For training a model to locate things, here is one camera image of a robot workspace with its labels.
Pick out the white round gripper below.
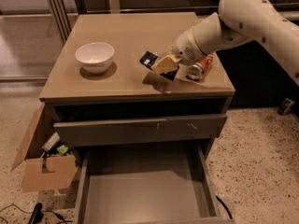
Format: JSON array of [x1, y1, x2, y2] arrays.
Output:
[[151, 29, 206, 75]]

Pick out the dark blue rxbar wrapper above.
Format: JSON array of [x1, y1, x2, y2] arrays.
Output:
[[139, 51, 178, 81]]

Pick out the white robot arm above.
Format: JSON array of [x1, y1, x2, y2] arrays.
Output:
[[151, 0, 299, 81]]

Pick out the grey drawer cabinet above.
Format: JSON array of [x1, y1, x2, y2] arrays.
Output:
[[38, 11, 236, 224]]

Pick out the open middle drawer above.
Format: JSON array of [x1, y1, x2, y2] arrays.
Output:
[[74, 143, 235, 224]]

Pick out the closed top drawer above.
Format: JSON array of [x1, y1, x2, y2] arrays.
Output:
[[54, 114, 227, 147]]

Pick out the orange soda can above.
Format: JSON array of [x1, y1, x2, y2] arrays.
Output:
[[187, 55, 213, 80]]

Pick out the white ceramic bowl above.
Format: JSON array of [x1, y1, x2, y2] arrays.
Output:
[[75, 42, 115, 75]]

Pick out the small grey floor object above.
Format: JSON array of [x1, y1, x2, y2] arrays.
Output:
[[278, 98, 294, 115]]

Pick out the white packet in box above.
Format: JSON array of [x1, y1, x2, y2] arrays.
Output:
[[42, 133, 61, 152]]

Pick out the green packet in box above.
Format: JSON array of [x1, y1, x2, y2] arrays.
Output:
[[56, 145, 68, 155]]

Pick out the open cardboard box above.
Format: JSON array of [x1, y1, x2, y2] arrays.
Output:
[[11, 105, 79, 192]]

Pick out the black device on floor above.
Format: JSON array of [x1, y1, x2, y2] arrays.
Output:
[[28, 203, 43, 224]]

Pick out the black floor cable right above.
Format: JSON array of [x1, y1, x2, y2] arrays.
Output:
[[215, 195, 234, 220]]

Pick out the black floor cable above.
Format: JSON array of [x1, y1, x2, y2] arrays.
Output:
[[0, 203, 74, 224], [215, 195, 234, 220]]

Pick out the black floor cable left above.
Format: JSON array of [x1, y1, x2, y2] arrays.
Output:
[[0, 203, 74, 224]]

